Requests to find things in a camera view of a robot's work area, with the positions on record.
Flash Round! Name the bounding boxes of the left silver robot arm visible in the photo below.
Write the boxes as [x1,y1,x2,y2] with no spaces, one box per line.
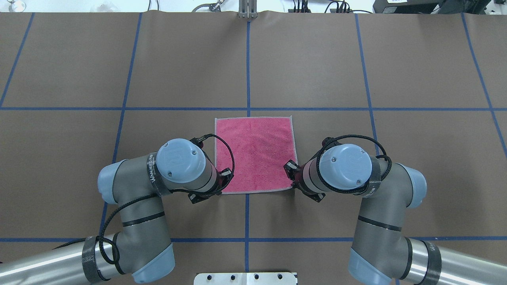
[1,134,235,285]

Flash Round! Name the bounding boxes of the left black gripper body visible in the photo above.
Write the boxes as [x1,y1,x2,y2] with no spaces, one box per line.
[188,168,233,204]

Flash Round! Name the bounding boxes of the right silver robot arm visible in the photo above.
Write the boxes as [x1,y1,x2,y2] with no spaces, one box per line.
[284,139,507,285]

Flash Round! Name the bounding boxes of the aluminium frame post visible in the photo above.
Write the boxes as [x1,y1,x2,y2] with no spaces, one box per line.
[238,0,258,19]

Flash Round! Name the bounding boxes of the pink and grey towel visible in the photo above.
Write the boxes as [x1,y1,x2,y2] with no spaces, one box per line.
[214,116,297,195]

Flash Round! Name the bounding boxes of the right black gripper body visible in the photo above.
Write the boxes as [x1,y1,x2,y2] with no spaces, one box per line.
[284,159,325,203]

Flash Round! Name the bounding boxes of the white mounting plate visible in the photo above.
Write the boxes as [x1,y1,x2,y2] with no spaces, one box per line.
[193,272,299,285]

